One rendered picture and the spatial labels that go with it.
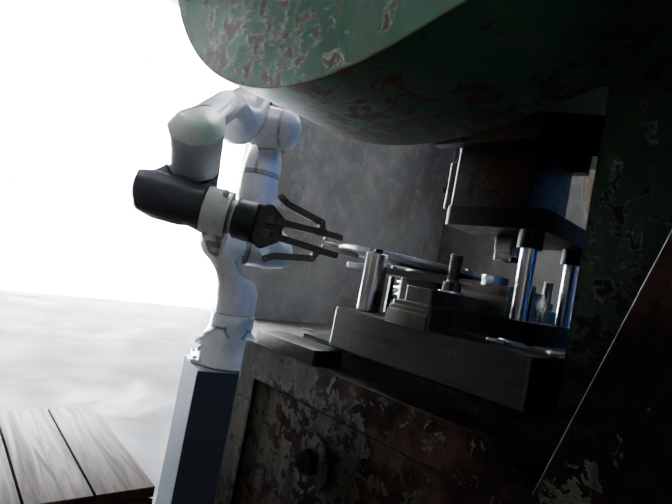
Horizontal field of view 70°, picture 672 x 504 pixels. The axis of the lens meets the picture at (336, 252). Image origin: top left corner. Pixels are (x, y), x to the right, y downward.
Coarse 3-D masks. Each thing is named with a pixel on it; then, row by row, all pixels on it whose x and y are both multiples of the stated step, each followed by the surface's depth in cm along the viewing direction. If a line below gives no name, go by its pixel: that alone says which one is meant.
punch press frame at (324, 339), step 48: (576, 96) 57; (624, 96) 50; (624, 144) 50; (624, 192) 49; (624, 240) 48; (576, 288) 51; (624, 288) 47; (576, 336) 50; (432, 384) 61; (576, 384) 49; (528, 432) 52
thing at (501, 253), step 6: (498, 240) 76; (504, 240) 75; (510, 240) 75; (498, 246) 76; (504, 246) 75; (510, 246) 74; (498, 252) 76; (504, 252) 75; (510, 252) 75; (498, 258) 76; (504, 258) 75; (510, 258) 75; (516, 258) 77
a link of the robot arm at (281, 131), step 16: (272, 112) 121; (288, 112) 122; (272, 128) 121; (288, 128) 120; (256, 144) 125; (272, 144) 124; (288, 144) 123; (256, 160) 129; (272, 160) 129; (272, 176) 130
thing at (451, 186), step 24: (552, 120) 71; (576, 120) 78; (528, 144) 70; (552, 144) 72; (576, 144) 79; (456, 168) 81; (480, 168) 75; (504, 168) 72; (528, 168) 69; (552, 168) 73; (456, 192) 77; (480, 192) 74; (504, 192) 71; (528, 192) 69; (552, 192) 74
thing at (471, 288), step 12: (468, 288) 73; (480, 288) 71; (492, 288) 70; (504, 288) 69; (492, 300) 70; (504, 300) 68; (540, 300) 76; (492, 312) 69; (504, 312) 68; (528, 312) 74; (540, 312) 76
